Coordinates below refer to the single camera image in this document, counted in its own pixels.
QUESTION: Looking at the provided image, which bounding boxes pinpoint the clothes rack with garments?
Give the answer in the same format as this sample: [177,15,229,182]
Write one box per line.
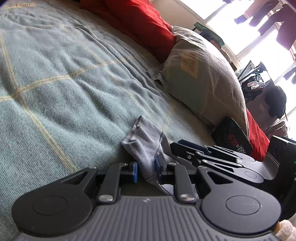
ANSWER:
[238,60,288,118]

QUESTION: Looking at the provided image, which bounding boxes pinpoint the hanging dark laundry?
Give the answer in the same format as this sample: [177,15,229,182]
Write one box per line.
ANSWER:
[222,0,296,51]

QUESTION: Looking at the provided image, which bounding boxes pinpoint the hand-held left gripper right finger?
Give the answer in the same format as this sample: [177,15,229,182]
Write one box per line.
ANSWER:
[154,155,230,208]

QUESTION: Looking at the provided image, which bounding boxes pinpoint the window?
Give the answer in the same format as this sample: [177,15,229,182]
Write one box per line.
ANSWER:
[178,0,296,81]

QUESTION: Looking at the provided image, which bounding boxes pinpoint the grey pants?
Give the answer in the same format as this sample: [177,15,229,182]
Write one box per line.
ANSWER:
[121,115,199,197]

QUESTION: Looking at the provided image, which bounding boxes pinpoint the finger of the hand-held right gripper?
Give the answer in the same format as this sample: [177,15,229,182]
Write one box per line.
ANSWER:
[178,139,254,162]
[170,142,246,171]

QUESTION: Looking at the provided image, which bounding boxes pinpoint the black zip pouch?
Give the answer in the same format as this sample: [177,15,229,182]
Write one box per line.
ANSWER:
[212,117,253,156]

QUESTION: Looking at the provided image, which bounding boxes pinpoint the brown cardboard boxes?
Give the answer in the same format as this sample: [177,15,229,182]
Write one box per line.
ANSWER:
[220,45,237,72]

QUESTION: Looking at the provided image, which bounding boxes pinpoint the person's right forearm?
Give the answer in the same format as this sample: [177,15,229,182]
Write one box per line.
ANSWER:
[275,219,296,241]

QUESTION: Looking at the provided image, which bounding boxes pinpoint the grey green pillow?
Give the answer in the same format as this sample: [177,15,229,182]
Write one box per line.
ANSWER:
[147,25,249,137]

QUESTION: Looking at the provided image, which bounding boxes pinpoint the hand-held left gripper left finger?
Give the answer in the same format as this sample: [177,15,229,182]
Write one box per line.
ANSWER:
[67,161,139,208]

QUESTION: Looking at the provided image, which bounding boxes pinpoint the green flat box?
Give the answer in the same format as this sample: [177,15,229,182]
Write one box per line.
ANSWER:
[193,22,226,47]

